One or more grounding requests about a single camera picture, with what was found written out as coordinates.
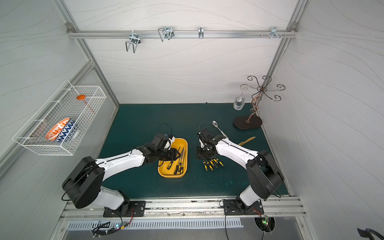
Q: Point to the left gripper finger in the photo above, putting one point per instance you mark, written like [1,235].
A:
[172,158]
[174,152]

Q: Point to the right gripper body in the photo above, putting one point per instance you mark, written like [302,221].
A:
[205,151]

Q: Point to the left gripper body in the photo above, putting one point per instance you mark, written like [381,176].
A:
[169,153]

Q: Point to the yellow plastic storage tray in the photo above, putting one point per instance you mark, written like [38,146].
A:
[169,174]

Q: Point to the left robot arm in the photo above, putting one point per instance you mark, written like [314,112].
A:
[84,184]

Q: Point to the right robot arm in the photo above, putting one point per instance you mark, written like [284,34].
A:
[263,172]

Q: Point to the green table mat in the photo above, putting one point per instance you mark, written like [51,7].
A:
[135,125]

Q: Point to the wooden knife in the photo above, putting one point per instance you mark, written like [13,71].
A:
[246,141]

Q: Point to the copper hook stand black base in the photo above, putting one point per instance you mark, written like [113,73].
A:
[253,121]

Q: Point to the clear glass jar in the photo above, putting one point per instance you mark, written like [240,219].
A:
[239,103]

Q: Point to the white vent strip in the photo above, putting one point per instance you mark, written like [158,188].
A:
[159,224]

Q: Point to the blue patterned bowl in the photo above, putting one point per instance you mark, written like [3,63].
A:
[67,133]

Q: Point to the orange spoon in basket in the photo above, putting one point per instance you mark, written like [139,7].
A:
[83,99]

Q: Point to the orange patterned bowl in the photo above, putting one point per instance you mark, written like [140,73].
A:
[56,130]

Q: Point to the metal double hook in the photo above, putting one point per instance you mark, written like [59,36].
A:
[133,42]

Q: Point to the small metal hook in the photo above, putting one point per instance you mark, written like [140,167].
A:
[201,32]

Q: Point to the metal loop hook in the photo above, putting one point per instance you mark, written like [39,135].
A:
[166,33]

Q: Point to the metal clamp hook right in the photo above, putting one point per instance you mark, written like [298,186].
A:
[274,34]

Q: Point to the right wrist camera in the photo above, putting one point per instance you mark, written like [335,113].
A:
[204,135]

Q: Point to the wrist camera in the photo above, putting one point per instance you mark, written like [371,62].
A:
[204,135]
[163,141]

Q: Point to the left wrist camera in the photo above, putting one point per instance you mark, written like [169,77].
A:
[163,141]

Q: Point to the metal spoon white handle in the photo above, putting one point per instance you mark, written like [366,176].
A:
[215,124]

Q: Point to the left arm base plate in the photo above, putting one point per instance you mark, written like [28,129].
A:
[127,209]

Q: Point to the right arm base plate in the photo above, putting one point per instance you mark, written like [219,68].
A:
[235,207]

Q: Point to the white wire basket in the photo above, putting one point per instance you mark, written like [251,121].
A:
[62,104]

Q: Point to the aluminium front rail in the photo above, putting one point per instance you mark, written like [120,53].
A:
[205,207]

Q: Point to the aluminium rail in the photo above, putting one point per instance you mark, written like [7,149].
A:
[205,207]
[179,34]

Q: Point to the aluminium top rail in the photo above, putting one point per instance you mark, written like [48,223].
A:
[179,34]

